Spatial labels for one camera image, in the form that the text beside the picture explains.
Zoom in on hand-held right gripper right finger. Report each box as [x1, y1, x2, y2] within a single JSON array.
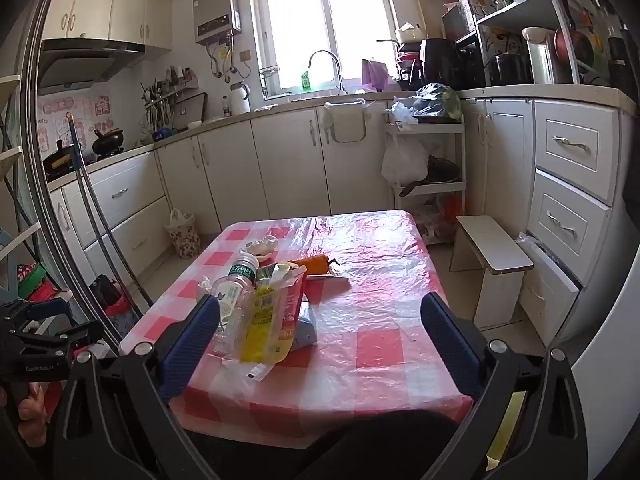
[[420, 291, 588, 480]]

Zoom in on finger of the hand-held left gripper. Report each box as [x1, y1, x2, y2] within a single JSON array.
[[10, 319, 104, 358]]

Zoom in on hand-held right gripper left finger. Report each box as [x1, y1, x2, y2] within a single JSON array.
[[52, 294, 221, 480]]

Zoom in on clear plastic bottle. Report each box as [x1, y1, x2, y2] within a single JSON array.
[[210, 251, 261, 358]]

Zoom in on yellow snack packet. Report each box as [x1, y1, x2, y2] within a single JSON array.
[[240, 262, 308, 365]]

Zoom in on pale yellow bin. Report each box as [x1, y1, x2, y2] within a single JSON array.
[[485, 390, 528, 466]]

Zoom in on blue packet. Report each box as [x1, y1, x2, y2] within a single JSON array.
[[290, 297, 318, 351]]

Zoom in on large orange peel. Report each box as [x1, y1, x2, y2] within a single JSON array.
[[287, 255, 341, 276]]

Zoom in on person's left hand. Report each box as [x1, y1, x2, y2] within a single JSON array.
[[16, 382, 49, 435]]

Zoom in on black floor bag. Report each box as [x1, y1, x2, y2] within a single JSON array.
[[90, 275, 123, 311]]

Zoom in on red white checked tablecloth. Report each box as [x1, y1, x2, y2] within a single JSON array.
[[120, 210, 473, 448]]

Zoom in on floral bag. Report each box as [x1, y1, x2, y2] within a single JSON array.
[[165, 208, 202, 260]]

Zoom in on white wooden stool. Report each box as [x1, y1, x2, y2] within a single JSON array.
[[449, 215, 535, 331]]

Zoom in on translucent plastic bag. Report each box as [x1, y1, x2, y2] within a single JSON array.
[[414, 199, 453, 245]]

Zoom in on red printed leaflet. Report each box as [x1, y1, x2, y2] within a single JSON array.
[[306, 267, 351, 282]]

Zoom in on red plastic bag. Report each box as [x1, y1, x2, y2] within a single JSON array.
[[437, 195, 463, 221]]

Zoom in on mop pole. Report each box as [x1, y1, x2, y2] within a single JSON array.
[[66, 111, 156, 311]]

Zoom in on black wok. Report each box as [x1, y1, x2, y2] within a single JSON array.
[[400, 156, 460, 197]]

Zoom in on black frying pan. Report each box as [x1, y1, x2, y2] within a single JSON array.
[[42, 140, 83, 176]]

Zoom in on white plastic bag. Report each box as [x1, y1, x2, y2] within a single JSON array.
[[381, 135, 431, 186]]

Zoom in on black clay pot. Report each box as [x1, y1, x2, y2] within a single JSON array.
[[91, 128, 125, 156]]

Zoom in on white base cabinets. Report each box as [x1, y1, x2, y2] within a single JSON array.
[[47, 95, 536, 286]]

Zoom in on white rolling shelf cart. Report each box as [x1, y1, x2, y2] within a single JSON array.
[[384, 105, 467, 246]]

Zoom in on white drawer unit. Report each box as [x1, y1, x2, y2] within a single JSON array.
[[520, 100, 633, 346]]

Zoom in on dark cutting board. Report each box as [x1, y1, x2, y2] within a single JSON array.
[[172, 92, 208, 128]]

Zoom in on utensil rack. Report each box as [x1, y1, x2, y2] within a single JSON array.
[[140, 65, 198, 131]]

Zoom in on dark bag of vegetables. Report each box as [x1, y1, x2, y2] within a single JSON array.
[[400, 82, 463, 123]]

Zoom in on white thermos jug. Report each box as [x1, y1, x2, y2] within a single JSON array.
[[229, 81, 251, 115]]

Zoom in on white towel rack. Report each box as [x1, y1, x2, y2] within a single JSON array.
[[324, 100, 368, 143]]

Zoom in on range hood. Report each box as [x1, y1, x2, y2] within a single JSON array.
[[37, 39, 146, 91]]

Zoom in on black air fryer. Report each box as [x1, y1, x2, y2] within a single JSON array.
[[419, 38, 461, 92]]

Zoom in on black rice cooker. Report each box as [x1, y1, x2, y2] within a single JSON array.
[[487, 51, 532, 87]]

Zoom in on purple bag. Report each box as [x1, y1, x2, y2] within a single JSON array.
[[361, 57, 390, 88]]

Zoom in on chrome faucet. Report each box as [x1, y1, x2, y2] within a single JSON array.
[[308, 50, 346, 93]]

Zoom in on steel kettle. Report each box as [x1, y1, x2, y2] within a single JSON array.
[[522, 26, 558, 85]]

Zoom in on white cooking pot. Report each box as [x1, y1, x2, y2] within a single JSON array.
[[396, 23, 427, 45]]

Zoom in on red pan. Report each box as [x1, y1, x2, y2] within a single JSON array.
[[554, 27, 595, 68]]

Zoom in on black microwave oven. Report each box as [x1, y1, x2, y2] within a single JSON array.
[[441, 0, 481, 41]]

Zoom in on grey water heater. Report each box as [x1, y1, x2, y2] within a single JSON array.
[[192, 0, 243, 45]]

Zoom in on window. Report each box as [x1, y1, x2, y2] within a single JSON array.
[[250, 0, 426, 98]]

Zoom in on white counter shelf rack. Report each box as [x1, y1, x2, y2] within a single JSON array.
[[472, 0, 583, 86]]

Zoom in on pink wall stickers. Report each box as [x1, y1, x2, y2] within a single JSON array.
[[37, 92, 111, 153]]

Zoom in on white wall cabinets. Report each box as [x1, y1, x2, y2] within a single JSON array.
[[42, 0, 173, 51]]

